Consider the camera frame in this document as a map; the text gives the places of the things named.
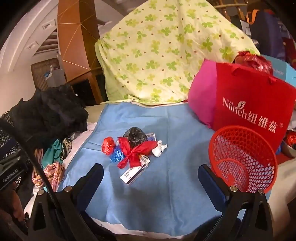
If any light blue cardboard box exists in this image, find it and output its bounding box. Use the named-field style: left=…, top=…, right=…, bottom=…
left=262, top=55, right=296, bottom=85

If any pink pillow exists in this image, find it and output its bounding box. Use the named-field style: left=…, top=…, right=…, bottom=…
left=188, top=59, right=218, bottom=129

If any red paper bag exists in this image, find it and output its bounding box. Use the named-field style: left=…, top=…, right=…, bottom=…
left=205, top=61, right=296, bottom=154

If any dark wooden cabinet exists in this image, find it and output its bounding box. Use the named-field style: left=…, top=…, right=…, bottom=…
left=66, top=76, right=103, bottom=107

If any black fluffy cloth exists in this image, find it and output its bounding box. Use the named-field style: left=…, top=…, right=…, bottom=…
left=9, top=84, right=89, bottom=149

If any red plastic mesh basket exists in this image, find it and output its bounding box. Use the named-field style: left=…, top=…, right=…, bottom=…
left=208, top=125, right=278, bottom=194

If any person's left hand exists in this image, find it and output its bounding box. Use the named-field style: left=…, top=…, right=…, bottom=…
left=0, top=183, right=26, bottom=223

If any red wrapper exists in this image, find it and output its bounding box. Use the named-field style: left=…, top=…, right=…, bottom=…
left=102, top=137, right=117, bottom=155

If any small white plastic scrap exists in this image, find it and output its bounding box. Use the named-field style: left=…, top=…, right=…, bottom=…
left=151, top=140, right=167, bottom=157

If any blue wrapper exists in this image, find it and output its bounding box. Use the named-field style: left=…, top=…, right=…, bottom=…
left=109, top=145, right=126, bottom=163

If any navy bag with orange strap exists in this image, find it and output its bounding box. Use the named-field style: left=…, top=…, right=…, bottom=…
left=246, top=3, right=286, bottom=62

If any brown wooden column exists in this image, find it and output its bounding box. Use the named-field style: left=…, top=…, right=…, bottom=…
left=57, top=0, right=103, bottom=105

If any woven brown door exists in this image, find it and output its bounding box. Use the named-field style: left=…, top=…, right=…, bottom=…
left=31, top=58, right=67, bottom=98

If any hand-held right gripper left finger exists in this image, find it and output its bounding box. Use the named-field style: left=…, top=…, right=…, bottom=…
left=28, top=163, right=104, bottom=241

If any black cable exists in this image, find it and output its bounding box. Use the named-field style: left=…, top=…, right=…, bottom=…
left=0, top=117, right=57, bottom=193

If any white red medicine box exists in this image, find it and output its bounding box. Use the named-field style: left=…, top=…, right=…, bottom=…
left=120, top=155, right=150, bottom=186

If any green clover print quilt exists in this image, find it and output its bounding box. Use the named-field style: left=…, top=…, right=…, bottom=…
left=95, top=0, right=260, bottom=106

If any blue towel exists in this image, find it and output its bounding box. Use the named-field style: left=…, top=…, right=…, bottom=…
left=57, top=102, right=271, bottom=237

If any large crumpled red plastic bag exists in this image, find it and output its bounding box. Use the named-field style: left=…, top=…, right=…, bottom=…
left=233, top=51, right=274, bottom=76

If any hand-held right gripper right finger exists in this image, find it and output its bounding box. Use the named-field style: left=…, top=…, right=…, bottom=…
left=198, top=163, right=274, bottom=241

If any pile of colourful clothes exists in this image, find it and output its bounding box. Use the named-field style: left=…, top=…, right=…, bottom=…
left=31, top=137, right=74, bottom=193

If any knotted red plastic bag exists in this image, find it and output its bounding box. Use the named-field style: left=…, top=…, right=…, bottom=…
left=117, top=137, right=159, bottom=168

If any stainless steel bowl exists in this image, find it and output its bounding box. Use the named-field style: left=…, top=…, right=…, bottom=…
left=281, top=132, right=296, bottom=158

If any black plastic bag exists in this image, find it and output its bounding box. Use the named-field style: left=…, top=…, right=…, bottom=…
left=122, top=127, right=148, bottom=149

